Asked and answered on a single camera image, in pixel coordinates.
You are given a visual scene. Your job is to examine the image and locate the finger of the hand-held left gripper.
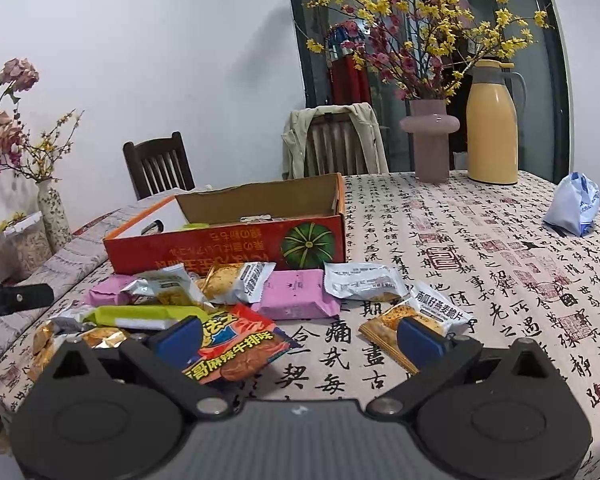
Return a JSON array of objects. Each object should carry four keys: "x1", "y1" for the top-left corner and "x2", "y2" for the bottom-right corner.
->
[{"x1": 0, "y1": 284, "x2": 54, "y2": 319}]

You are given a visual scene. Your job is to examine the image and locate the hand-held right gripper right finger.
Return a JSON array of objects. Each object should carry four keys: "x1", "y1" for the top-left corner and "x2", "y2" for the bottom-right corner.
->
[{"x1": 367, "y1": 317, "x2": 548, "y2": 421}]

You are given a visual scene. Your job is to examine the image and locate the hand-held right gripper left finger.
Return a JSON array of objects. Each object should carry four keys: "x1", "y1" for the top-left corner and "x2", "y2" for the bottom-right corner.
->
[{"x1": 32, "y1": 316, "x2": 236, "y2": 421}]

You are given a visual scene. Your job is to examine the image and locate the silver orange cracker packet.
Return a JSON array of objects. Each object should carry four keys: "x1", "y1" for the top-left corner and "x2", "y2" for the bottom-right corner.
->
[
  {"x1": 358, "y1": 280, "x2": 477, "y2": 375},
  {"x1": 200, "y1": 261, "x2": 277, "y2": 307}
]

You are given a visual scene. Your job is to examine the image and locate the silver white snack packet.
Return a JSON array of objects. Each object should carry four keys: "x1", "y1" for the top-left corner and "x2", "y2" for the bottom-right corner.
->
[{"x1": 124, "y1": 264, "x2": 216, "y2": 311}]

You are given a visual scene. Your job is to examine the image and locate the red orange snack packet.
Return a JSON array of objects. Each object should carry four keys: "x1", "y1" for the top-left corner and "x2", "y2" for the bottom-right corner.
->
[{"x1": 184, "y1": 304, "x2": 302, "y2": 386}]

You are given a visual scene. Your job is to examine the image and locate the golden snack packet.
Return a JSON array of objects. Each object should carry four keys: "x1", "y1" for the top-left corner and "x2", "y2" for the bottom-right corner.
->
[{"x1": 27, "y1": 322, "x2": 131, "y2": 383}]

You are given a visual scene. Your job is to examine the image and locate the plain silver snack packet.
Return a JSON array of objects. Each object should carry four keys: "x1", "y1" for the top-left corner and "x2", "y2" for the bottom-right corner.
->
[{"x1": 324, "y1": 261, "x2": 413, "y2": 305}]

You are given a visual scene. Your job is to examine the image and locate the small pink snack packet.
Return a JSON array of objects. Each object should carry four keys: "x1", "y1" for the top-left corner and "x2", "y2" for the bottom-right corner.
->
[{"x1": 83, "y1": 277, "x2": 136, "y2": 307}]

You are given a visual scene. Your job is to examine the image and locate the orange cardboard box pumpkin print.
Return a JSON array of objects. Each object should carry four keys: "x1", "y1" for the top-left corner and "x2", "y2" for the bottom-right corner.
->
[{"x1": 102, "y1": 172, "x2": 348, "y2": 277}]

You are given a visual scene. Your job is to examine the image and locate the large pink snack packet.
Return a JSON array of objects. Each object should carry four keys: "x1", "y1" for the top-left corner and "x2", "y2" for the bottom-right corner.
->
[{"x1": 257, "y1": 269, "x2": 342, "y2": 321}]

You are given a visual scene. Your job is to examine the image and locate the clear jar with white lid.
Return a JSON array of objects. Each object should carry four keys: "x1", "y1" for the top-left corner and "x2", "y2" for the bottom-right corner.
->
[{"x1": 0, "y1": 211, "x2": 56, "y2": 281}]

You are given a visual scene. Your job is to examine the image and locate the grey patterned cloth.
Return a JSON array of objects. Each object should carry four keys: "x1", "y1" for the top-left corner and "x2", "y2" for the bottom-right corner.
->
[{"x1": 0, "y1": 205, "x2": 146, "y2": 361}]

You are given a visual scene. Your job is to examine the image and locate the floral patterned vase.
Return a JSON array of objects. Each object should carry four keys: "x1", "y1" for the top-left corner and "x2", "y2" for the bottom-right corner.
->
[{"x1": 36, "y1": 177, "x2": 73, "y2": 253}]

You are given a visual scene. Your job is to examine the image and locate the pink flowers with yellow twigs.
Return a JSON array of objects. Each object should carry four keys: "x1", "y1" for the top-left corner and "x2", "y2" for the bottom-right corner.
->
[{"x1": 0, "y1": 10, "x2": 83, "y2": 183}]

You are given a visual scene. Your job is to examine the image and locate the dark wooden chair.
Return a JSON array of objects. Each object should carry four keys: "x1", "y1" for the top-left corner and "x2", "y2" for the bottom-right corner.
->
[{"x1": 122, "y1": 131, "x2": 196, "y2": 201}]

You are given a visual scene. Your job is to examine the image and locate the pink vase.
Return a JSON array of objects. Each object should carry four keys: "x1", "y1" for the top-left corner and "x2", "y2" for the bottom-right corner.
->
[{"x1": 399, "y1": 99, "x2": 461, "y2": 184}]

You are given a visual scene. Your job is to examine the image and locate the blue white plastic bag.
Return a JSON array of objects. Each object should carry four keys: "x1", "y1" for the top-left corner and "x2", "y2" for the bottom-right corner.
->
[{"x1": 542, "y1": 171, "x2": 600, "y2": 237}]

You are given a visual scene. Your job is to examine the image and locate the brown slatted wooden chair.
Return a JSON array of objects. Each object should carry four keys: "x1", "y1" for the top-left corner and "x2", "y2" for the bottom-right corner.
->
[{"x1": 305, "y1": 105, "x2": 376, "y2": 178}]

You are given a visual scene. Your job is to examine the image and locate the yellow thermos jug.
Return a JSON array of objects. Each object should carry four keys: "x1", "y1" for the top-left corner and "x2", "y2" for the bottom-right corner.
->
[{"x1": 466, "y1": 59, "x2": 528, "y2": 185}]

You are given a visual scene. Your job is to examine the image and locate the beige jacket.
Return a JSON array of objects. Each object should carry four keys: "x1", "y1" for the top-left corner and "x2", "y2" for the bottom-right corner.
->
[{"x1": 281, "y1": 102, "x2": 390, "y2": 181}]

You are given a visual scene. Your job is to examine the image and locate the red hanging garment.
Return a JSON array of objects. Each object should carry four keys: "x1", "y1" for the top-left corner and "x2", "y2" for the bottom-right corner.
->
[{"x1": 325, "y1": 22, "x2": 373, "y2": 103}]

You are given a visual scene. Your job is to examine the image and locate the yellow and pink flower branches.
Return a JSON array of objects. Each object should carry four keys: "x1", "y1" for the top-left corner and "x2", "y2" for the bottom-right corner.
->
[{"x1": 305, "y1": 0, "x2": 556, "y2": 106}]

